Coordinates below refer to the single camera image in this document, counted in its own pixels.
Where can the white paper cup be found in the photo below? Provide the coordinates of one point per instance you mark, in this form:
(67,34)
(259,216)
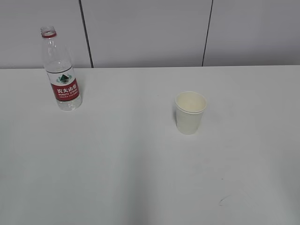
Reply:
(190,107)

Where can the clear red-label water bottle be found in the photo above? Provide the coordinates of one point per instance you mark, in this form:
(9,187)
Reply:
(59,69)

